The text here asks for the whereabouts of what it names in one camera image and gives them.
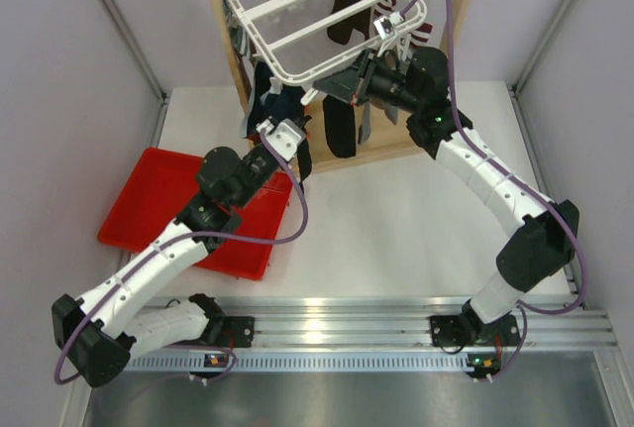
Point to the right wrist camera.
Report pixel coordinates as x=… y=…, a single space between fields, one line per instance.
x=390 y=27

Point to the black sock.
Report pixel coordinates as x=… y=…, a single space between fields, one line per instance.
x=340 y=128
x=304 y=159

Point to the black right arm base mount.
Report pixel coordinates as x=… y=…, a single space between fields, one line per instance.
x=453 y=333

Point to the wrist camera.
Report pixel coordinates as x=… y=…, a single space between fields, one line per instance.
x=283 y=138
x=390 y=27

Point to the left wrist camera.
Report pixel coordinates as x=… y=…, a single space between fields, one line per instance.
x=283 y=138

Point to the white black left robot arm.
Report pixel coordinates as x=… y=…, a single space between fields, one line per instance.
x=100 y=331

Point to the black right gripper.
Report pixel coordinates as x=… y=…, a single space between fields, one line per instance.
x=346 y=83

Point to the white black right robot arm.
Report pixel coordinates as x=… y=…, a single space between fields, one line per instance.
x=542 y=234

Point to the wooden hanger stand frame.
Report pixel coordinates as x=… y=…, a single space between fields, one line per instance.
x=380 y=128

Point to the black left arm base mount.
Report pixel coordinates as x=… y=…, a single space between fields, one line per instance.
x=236 y=332

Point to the red plastic tray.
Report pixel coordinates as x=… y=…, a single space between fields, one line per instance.
x=162 y=183

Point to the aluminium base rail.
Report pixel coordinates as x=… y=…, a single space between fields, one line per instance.
x=367 y=335

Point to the white plastic clip hanger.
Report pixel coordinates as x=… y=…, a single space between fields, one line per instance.
x=325 y=37

